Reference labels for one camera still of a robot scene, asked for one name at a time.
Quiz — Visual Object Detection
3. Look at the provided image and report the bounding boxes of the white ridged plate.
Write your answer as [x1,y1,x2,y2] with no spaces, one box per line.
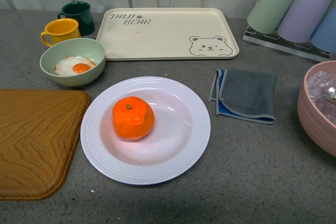
[80,77,211,185]

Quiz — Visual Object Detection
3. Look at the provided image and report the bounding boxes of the orange fruit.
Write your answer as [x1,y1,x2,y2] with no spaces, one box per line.
[112,97,155,141]

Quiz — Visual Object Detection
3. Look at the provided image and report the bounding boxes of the cream bear tray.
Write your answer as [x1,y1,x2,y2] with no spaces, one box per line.
[97,8,239,61]

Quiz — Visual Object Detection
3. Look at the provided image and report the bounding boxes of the grey blue folded cloth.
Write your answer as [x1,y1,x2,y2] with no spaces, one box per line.
[208,68,277,124]

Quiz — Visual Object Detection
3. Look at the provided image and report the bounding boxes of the toy fried egg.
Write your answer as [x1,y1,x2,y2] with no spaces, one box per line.
[54,56,96,76]

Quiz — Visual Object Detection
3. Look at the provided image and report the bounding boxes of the light green bowl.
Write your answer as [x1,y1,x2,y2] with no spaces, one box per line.
[40,38,106,87]

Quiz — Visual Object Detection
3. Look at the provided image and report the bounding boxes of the dark green mug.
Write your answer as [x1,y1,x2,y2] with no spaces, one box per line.
[58,2,95,36]

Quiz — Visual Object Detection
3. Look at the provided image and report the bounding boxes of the green cup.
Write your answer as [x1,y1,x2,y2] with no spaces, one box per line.
[247,0,293,34]

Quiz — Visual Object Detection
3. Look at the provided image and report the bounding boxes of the yellow mug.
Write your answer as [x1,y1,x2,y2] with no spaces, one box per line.
[40,18,81,47]

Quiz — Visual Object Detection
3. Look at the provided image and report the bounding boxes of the wooden tray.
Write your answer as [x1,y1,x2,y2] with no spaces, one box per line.
[1,89,91,201]

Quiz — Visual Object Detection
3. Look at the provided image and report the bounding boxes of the purple cup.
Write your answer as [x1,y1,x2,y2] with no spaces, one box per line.
[277,0,328,43]

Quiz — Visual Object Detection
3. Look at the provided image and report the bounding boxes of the clear plastic ice cubes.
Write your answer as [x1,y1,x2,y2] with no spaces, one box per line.
[306,71,335,125]

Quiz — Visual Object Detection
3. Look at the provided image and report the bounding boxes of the pink bowl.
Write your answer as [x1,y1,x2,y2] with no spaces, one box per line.
[297,60,335,156]

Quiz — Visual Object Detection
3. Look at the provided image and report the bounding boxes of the metal ice scoop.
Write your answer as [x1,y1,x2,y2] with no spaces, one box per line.
[323,86,336,100]

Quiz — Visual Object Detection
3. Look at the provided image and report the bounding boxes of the blue cup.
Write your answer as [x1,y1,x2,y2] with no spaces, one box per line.
[310,5,335,53]

